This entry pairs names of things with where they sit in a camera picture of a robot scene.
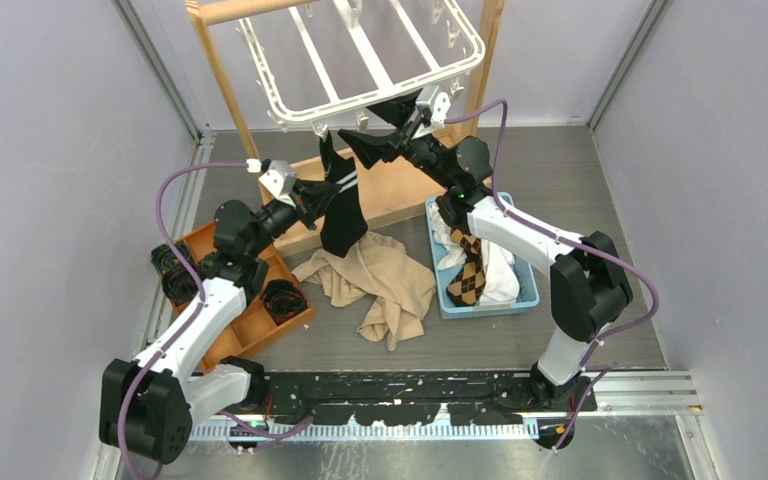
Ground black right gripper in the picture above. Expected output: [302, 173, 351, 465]
[337, 90, 456, 192]

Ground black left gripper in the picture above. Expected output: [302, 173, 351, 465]
[248, 179, 340, 257]

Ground black white-striped sock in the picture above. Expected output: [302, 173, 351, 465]
[319, 133, 358, 192]
[320, 172, 368, 257]

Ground white plastic clip hanger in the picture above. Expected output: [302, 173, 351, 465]
[236, 1, 486, 130]

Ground brown argyle sock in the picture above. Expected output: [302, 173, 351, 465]
[446, 229, 486, 307]

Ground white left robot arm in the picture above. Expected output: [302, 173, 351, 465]
[99, 180, 345, 465]

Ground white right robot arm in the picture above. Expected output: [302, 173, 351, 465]
[338, 91, 633, 411]

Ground wooden hanger stand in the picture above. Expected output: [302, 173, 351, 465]
[185, 1, 505, 255]

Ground beige crumpled cloth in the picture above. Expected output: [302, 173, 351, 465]
[293, 231, 437, 351]

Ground rolled black sock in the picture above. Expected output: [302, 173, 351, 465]
[261, 279, 308, 325]

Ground orange compartment tray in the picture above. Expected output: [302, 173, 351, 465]
[178, 223, 315, 373]

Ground rolled dark patterned sock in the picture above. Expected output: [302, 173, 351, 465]
[150, 240, 193, 276]

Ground rolled dark green sock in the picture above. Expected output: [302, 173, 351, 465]
[161, 262, 198, 306]

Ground white sock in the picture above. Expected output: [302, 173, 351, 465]
[431, 203, 520, 307]

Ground light blue plastic basket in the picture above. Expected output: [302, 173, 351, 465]
[425, 196, 540, 320]

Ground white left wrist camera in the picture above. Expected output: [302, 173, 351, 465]
[245, 158, 298, 206]

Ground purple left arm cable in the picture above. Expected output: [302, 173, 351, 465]
[117, 160, 316, 480]

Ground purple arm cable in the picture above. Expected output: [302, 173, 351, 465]
[117, 160, 316, 480]
[443, 99, 661, 452]

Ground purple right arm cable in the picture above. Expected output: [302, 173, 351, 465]
[443, 99, 661, 452]

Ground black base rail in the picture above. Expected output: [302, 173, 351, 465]
[224, 357, 597, 429]

